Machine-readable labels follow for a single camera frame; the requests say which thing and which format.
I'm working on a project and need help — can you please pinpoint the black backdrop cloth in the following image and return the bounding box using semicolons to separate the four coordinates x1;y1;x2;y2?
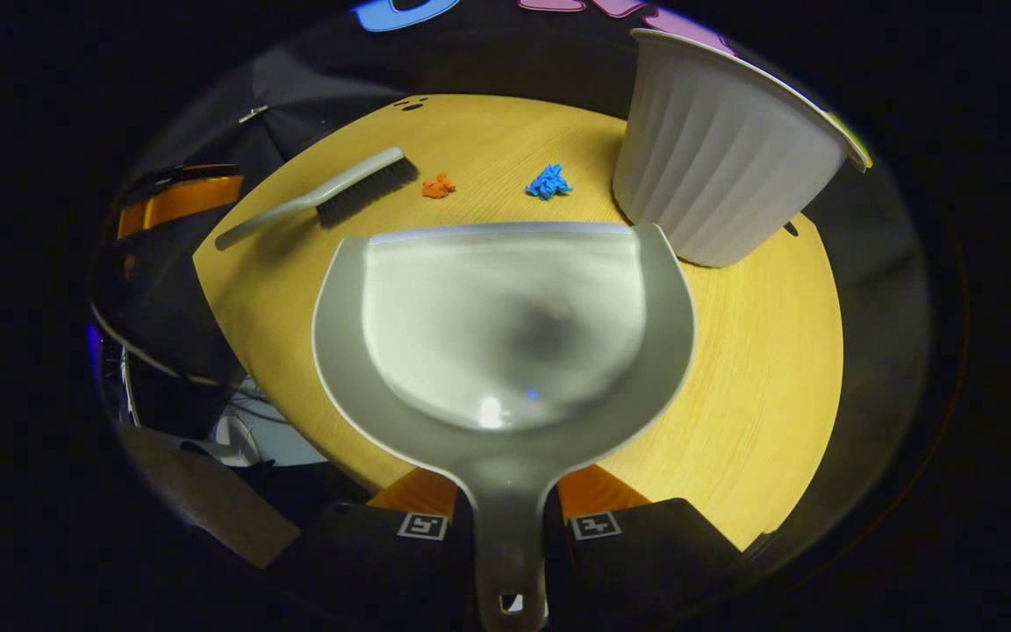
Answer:
115;0;932;563

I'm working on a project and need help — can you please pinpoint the small grey broom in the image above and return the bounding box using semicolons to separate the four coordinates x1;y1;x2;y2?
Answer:
214;147;419;253

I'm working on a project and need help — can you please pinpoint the grey plastic dustpan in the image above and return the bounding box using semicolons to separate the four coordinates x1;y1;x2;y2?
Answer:
312;222;698;632

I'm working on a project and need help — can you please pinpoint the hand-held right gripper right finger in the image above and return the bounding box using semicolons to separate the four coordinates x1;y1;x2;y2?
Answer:
543;463;743;632

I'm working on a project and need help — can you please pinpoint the thin gripper cable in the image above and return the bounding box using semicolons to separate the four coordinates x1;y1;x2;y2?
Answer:
89;298;226;389

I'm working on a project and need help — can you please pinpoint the white ribbed garbage bin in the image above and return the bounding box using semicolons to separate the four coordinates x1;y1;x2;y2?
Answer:
613;28;873;269

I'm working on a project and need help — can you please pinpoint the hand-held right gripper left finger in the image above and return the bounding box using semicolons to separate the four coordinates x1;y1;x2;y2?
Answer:
282;465;477;632

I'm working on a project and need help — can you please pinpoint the person's leg in beige trousers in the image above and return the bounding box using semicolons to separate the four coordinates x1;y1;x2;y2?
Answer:
118;425;301;570

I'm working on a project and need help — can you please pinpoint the white object on floor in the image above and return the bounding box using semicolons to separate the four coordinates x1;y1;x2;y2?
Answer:
207;377;326;468

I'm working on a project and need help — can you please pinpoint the blue paper trash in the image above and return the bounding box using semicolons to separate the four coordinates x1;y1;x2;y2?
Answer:
525;163;573;201

